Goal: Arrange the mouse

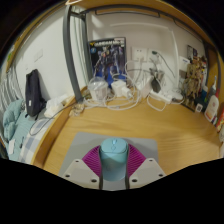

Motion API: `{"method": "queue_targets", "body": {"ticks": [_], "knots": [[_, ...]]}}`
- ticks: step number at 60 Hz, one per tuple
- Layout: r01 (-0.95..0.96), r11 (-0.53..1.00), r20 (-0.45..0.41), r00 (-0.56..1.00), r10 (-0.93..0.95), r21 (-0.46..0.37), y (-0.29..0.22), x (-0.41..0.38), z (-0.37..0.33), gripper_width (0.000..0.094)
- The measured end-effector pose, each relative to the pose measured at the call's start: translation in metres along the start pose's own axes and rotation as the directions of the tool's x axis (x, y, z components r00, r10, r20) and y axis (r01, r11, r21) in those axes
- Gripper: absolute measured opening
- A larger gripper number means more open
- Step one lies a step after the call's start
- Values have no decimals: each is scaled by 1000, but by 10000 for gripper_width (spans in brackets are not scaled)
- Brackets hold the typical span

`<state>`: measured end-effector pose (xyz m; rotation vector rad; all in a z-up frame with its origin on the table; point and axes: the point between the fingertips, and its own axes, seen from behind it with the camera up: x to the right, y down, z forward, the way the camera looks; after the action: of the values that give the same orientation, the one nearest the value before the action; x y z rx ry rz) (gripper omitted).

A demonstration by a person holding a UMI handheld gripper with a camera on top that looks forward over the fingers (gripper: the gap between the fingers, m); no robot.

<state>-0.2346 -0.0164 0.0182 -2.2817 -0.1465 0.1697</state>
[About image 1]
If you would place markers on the white power adapter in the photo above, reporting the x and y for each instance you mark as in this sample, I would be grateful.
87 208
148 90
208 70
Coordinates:
144 86

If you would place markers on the gold robot figure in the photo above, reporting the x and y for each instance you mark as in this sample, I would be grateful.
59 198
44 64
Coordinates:
194 80

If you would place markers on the light blue computer mouse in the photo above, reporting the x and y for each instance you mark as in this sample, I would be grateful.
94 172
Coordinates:
114 160

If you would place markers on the clear plastic cup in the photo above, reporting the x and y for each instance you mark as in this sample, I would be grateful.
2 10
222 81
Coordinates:
97 89

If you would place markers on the black bag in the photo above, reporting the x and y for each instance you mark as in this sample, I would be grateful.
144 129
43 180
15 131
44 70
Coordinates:
34 95

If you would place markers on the teal pillow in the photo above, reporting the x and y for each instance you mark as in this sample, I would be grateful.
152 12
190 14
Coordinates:
11 116

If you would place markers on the blue spray bottle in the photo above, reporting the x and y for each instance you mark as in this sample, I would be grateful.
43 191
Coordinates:
213 87

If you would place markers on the white charger block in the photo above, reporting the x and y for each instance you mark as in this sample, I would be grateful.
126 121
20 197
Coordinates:
118 88

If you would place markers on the white pump lotion bottle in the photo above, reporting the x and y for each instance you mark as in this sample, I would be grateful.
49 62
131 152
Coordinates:
211 108

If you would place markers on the small white desk clock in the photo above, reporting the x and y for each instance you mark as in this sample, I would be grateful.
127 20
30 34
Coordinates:
199 108

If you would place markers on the white desk lamp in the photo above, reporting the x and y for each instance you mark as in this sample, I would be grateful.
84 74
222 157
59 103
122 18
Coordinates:
175 96

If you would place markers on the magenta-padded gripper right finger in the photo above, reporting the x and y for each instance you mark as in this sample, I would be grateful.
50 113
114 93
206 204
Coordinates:
146 171

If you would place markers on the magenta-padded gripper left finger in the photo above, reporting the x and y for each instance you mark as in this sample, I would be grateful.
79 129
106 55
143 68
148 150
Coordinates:
81 171

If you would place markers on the white power strip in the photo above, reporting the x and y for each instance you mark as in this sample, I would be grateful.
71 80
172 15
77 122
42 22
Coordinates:
161 96

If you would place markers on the blue model kit box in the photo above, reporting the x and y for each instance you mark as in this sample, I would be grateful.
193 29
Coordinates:
107 60

